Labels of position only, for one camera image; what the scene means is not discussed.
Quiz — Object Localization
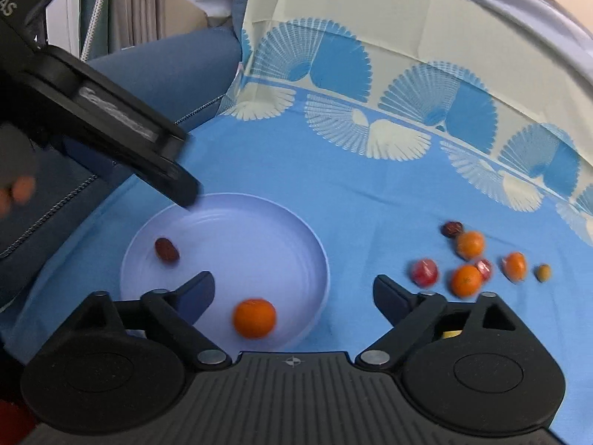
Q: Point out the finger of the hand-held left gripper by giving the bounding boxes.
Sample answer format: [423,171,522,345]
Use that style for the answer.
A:
[136,155,203,208]

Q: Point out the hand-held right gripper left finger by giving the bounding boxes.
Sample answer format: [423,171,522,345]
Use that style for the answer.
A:
[43,272,232,370]

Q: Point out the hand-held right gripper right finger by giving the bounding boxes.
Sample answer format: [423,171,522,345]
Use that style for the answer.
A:
[355,274,542,370]

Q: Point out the orange tangerine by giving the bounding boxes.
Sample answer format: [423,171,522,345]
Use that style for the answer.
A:
[503,251,528,283]
[455,231,486,260]
[450,264,484,298]
[232,299,278,339]

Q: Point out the light purple plate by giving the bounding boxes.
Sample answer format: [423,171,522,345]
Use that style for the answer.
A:
[119,192,331,352]

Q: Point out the person's left hand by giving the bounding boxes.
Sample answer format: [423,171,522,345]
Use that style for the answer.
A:
[0,175,37,217]

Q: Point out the blue upholstered sofa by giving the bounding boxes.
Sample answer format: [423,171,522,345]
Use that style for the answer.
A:
[0,27,242,309]

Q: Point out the blue fan-print bedsheet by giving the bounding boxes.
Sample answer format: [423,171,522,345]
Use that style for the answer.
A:
[0,0,593,432]

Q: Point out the white ribbed radiator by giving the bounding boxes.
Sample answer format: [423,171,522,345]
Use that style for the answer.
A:
[111,0,168,49]

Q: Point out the metal flexible hose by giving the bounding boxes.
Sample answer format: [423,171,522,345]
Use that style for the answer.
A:
[81,0,113,62]

